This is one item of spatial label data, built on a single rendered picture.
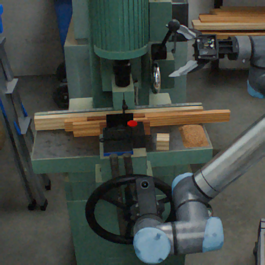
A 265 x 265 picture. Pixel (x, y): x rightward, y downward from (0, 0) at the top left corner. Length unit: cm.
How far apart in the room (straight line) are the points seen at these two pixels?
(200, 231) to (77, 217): 76
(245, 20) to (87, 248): 230
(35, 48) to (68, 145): 252
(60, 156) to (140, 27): 49
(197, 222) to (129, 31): 63
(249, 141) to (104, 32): 59
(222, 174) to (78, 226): 79
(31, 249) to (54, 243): 13
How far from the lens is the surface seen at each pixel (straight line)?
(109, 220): 165
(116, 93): 147
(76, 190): 155
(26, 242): 246
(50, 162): 148
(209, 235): 96
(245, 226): 252
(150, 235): 93
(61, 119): 159
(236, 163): 100
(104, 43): 137
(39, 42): 396
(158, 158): 148
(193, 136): 151
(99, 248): 176
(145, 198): 111
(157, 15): 161
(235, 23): 349
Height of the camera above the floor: 177
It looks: 33 degrees down
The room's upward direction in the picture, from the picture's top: 2 degrees counter-clockwise
